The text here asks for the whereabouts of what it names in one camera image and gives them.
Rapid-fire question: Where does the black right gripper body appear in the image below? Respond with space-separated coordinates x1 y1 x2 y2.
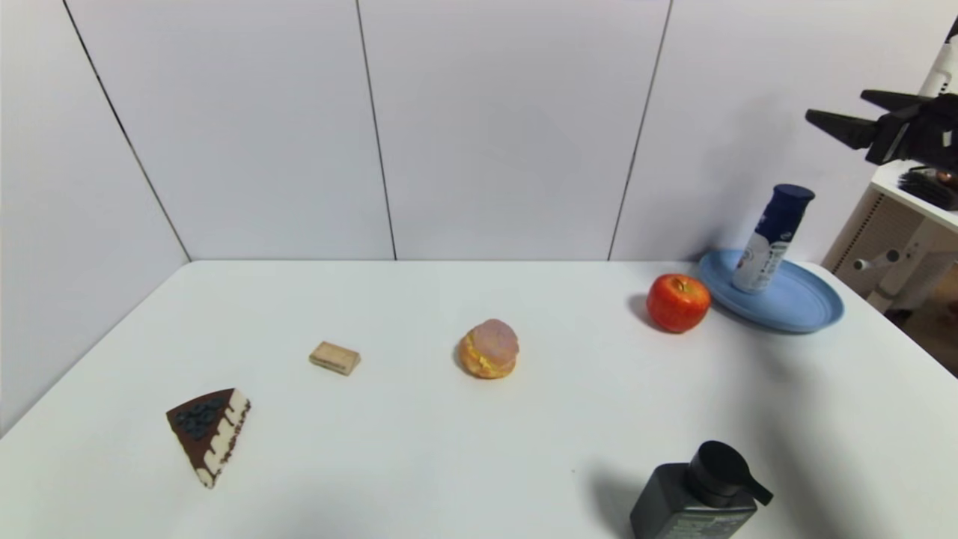
865 93 958 172

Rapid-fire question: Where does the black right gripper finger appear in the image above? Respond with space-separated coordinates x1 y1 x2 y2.
805 109 879 150
860 89 934 113

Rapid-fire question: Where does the blue capped white bottle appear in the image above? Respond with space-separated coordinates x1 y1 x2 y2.
731 183 816 294

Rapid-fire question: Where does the blue plate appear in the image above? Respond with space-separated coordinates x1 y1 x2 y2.
698 249 845 334

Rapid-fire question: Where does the black bristle brush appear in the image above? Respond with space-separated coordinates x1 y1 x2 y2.
897 166 958 212

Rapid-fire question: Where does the white desk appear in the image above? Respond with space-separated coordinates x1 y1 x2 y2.
852 161 958 315

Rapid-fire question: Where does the red apple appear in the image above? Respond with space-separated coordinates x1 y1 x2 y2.
647 273 712 334

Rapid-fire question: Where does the black pump bottle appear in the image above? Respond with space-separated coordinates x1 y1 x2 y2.
629 440 774 539

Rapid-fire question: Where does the pink topped cream puff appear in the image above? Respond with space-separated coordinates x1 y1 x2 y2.
459 319 519 380

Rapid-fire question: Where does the tan rectangular biscuit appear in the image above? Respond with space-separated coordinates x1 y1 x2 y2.
308 341 361 376

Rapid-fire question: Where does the chocolate blueberry cake slice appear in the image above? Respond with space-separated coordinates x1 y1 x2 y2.
166 388 251 489

